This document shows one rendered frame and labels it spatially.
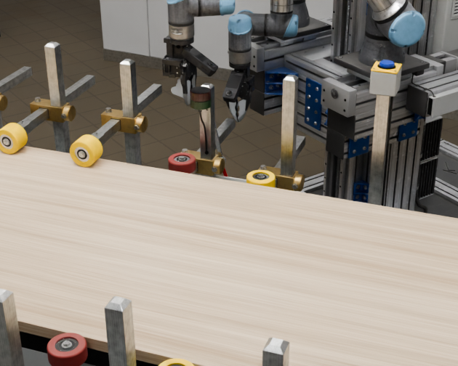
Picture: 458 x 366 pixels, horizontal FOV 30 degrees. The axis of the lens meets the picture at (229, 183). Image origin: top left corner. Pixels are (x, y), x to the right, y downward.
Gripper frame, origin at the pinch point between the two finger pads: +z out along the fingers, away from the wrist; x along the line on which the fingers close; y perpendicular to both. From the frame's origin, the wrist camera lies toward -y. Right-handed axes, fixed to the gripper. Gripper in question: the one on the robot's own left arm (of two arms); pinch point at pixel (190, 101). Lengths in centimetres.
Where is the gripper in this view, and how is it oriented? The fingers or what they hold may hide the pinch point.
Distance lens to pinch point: 259.0
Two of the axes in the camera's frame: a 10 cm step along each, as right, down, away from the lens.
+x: -3.6, 4.4, -8.2
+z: 0.1, 8.8, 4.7
